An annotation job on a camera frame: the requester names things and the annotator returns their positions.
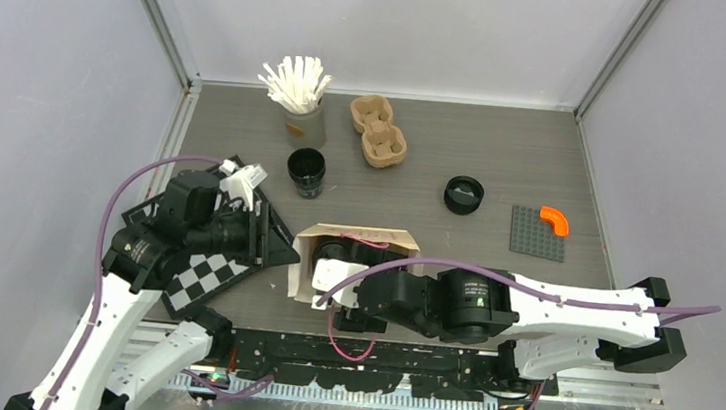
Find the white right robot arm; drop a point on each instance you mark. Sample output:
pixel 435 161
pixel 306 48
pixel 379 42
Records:
pixel 542 328

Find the white paper straws bundle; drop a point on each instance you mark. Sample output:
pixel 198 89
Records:
pixel 297 83

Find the grey straw holder cup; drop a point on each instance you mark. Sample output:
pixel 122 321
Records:
pixel 306 130

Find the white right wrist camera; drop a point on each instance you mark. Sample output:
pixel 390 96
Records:
pixel 327 274

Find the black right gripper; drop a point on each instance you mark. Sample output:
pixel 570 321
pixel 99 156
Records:
pixel 352 319

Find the stack of black cups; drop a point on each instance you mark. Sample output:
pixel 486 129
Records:
pixel 306 168

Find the orange small object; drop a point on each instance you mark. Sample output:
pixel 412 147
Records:
pixel 556 219

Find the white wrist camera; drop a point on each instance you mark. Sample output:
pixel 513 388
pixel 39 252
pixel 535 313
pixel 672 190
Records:
pixel 241 182
pixel 327 274

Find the paper bag with pink handles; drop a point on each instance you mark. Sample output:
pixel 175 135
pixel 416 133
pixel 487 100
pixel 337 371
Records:
pixel 371 246

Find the black white chessboard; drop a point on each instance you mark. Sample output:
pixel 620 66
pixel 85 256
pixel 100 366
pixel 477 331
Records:
pixel 187 280

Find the grey lego baseplate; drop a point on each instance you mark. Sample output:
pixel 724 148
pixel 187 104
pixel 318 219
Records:
pixel 530 235

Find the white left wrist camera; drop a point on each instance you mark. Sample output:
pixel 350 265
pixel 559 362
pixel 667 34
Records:
pixel 241 182

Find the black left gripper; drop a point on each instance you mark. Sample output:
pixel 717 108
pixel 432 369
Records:
pixel 266 243

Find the brown cardboard cup carrier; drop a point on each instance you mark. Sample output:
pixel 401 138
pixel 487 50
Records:
pixel 383 144

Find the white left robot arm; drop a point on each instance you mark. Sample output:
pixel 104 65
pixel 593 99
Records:
pixel 83 378

